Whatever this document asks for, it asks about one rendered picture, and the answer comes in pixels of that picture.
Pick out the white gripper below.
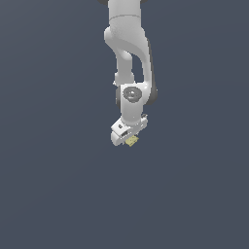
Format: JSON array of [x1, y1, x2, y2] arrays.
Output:
[[110, 113, 150, 147]]

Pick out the small yellow block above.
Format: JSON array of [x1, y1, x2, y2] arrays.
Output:
[[124, 135, 140, 148]]

